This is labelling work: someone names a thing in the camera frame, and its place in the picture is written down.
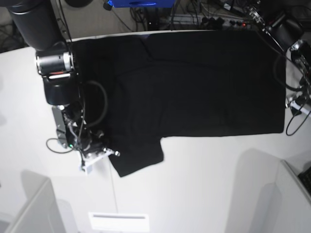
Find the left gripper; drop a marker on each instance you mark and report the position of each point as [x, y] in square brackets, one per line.
[299, 100]

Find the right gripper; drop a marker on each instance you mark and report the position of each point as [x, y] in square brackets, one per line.
[92, 146]

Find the black T-shirt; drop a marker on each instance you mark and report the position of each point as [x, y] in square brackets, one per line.
[192, 84]

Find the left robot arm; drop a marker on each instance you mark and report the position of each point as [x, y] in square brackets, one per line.
[285, 32]

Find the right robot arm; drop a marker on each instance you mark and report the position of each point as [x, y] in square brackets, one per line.
[55, 63]

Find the black keyboard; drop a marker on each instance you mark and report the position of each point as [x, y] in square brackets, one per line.
[305, 178]

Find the white label plate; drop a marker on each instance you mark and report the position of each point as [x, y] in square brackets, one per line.
[136, 223]

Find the white divider panel left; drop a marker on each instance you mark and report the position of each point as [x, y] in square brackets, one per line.
[40, 214]

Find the white divider panel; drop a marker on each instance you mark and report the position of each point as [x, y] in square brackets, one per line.
[40, 214]
[295, 211]

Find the white divider panel right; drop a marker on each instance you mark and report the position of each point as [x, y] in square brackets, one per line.
[295, 211]

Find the blue box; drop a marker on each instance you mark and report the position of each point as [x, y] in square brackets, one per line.
[143, 3]

